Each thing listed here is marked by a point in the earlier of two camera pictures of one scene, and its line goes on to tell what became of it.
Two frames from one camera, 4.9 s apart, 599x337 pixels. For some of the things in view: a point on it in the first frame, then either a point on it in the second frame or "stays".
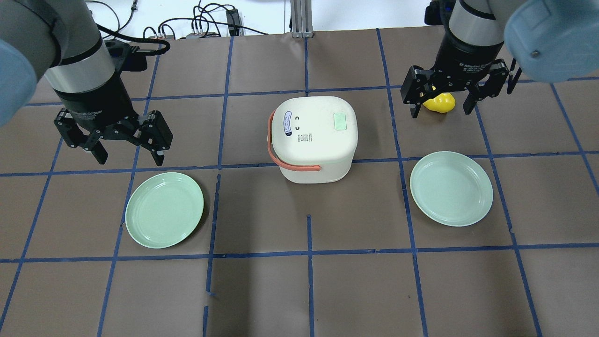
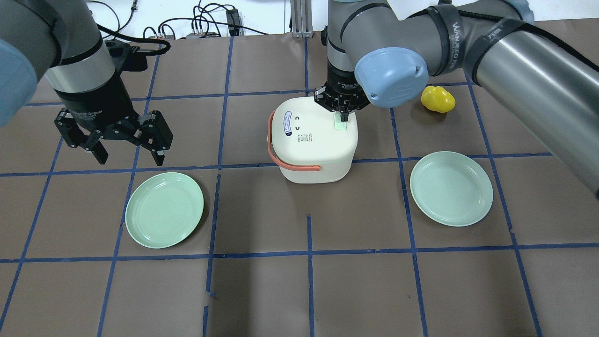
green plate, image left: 163,209 stays
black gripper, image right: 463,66 to 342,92
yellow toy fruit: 443,103 stays
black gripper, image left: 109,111 stays
